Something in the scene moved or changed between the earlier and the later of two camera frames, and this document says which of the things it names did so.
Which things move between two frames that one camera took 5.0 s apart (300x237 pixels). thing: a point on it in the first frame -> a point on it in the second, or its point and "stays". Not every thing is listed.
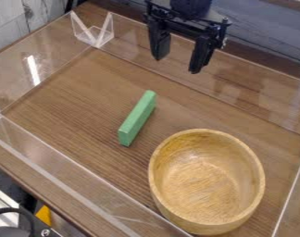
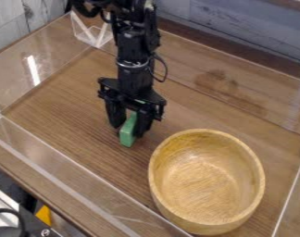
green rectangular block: [137, 117] stays
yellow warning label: [43, 215] stays
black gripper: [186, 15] -> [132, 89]
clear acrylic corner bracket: [93, 35] stays
